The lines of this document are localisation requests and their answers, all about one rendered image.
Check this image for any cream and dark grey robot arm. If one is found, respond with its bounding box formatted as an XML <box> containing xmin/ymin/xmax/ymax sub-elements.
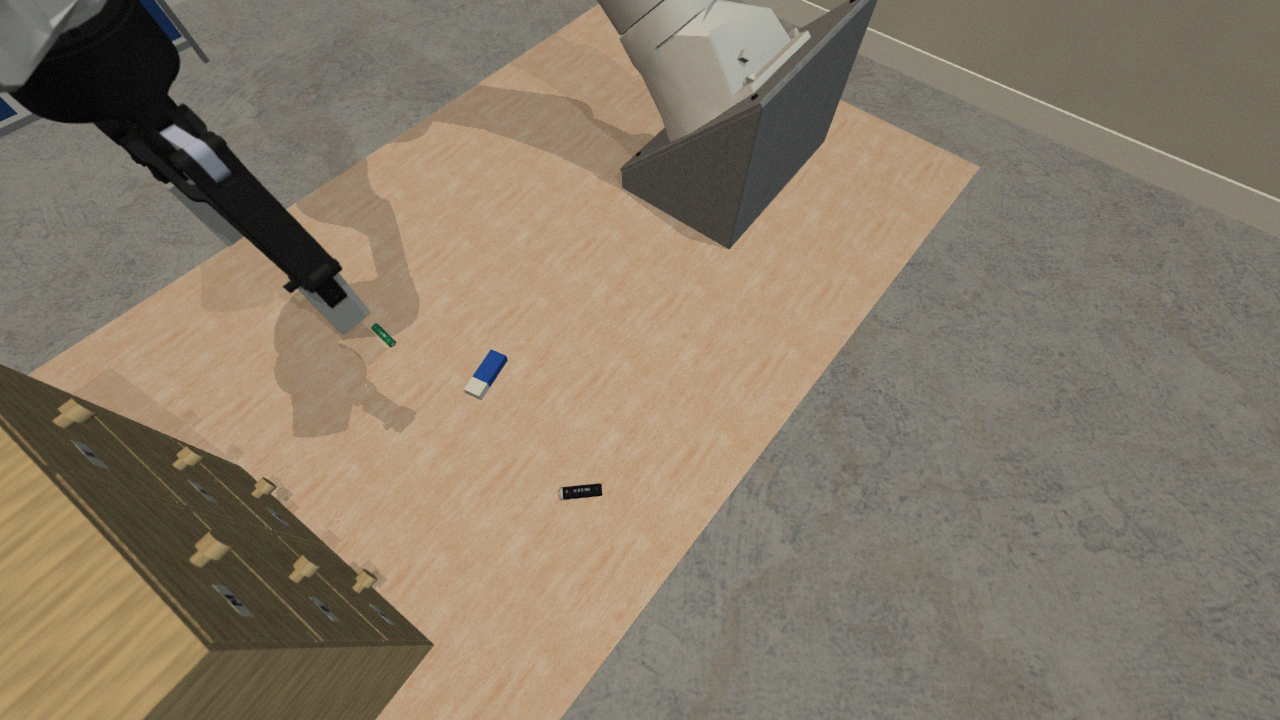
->
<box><xmin>0</xmin><ymin>0</ymin><xmax>812</xmax><ymax>142</ymax></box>

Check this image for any black aa battery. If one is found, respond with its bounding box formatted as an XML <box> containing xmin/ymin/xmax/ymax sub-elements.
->
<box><xmin>559</xmin><ymin>484</ymin><xmax>602</xmax><ymax>500</ymax></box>

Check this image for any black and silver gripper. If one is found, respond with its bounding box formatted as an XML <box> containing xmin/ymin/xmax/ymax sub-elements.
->
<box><xmin>6</xmin><ymin>0</ymin><xmax>371</xmax><ymax>336</ymax></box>

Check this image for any blue and white eraser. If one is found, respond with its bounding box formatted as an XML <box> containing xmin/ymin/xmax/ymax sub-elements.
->
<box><xmin>465</xmin><ymin>350</ymin><xmax>508</xmax><ymax>400</ymax></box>

